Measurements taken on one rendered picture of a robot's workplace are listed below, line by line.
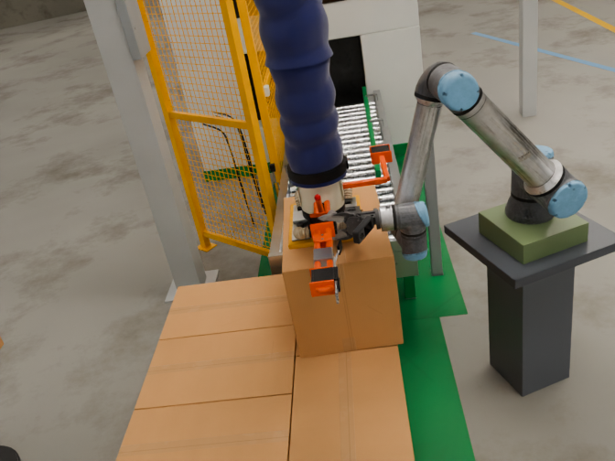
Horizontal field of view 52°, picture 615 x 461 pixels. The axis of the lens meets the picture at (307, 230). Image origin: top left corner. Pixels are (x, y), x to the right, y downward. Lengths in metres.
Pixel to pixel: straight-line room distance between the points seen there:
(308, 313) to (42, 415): 1.73
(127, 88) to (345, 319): 1.81
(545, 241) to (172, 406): 1.52
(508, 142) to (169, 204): 2.15
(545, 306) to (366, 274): 0.86
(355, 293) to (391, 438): 0.52
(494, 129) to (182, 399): 1.46
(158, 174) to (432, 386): 1.87
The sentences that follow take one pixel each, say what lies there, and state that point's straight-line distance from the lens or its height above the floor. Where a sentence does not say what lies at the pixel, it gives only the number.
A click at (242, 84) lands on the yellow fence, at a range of 3.48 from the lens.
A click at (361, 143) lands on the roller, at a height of 0.55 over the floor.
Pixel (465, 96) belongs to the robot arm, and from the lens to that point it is 2.04.
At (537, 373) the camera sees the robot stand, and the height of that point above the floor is 0.10.
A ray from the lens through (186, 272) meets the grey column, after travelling 3.96.
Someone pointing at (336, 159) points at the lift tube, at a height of 1.24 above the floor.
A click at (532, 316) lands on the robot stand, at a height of 0.43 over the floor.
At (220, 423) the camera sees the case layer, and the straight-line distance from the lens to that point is 2.33.
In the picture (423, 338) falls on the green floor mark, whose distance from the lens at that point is 3.34.
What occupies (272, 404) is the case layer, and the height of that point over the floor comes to 0.54.
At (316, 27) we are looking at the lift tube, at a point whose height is 1.71.
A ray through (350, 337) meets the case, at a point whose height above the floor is 0.61.
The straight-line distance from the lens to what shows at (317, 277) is 1.91.
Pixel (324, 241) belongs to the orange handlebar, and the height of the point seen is 1.09.
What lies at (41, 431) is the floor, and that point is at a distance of 3.52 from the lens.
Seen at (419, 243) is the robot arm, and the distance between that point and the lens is 2.24.
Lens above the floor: 2.14
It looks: 29 degrees down
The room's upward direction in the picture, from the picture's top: 11 degrees counter-clockwise
